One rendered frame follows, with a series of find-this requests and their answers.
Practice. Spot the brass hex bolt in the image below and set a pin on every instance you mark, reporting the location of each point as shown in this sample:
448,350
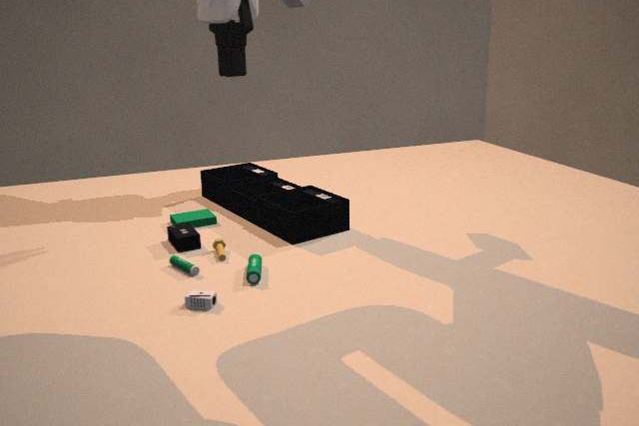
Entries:
219,246

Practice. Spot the grey pencil sharpener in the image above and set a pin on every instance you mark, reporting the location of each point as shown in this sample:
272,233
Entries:
202,299

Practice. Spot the black rack of three bins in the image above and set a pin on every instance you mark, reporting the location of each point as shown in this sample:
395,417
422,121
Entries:
293,213

